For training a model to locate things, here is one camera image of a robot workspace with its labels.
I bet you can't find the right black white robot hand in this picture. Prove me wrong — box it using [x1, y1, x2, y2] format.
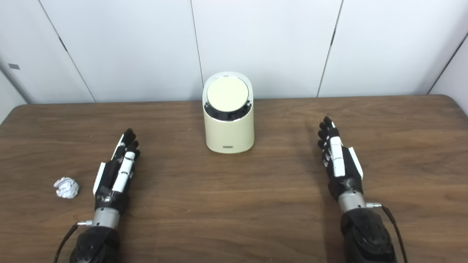
[317, 116, 364, 202]

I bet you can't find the white paper ball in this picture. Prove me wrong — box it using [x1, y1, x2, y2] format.
[53, 177, 80, 199]

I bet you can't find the round cream bin lid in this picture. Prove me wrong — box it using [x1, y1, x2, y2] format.
[207, 76, 249, 112]

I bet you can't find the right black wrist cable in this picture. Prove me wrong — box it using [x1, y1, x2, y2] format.
[366, 202, 408, 263]

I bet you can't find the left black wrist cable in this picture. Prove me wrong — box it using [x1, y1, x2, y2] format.
[54, 220, 93, 263]

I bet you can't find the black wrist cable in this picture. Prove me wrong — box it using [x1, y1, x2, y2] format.
[366, 202, 408, 263]
[54, 220, 93, 263]

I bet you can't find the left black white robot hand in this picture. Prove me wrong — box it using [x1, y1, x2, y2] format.
[93, 128, 141, 214]

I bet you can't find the cream-colored bin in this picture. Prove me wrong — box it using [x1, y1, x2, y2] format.
[202, 72, 255, 154]

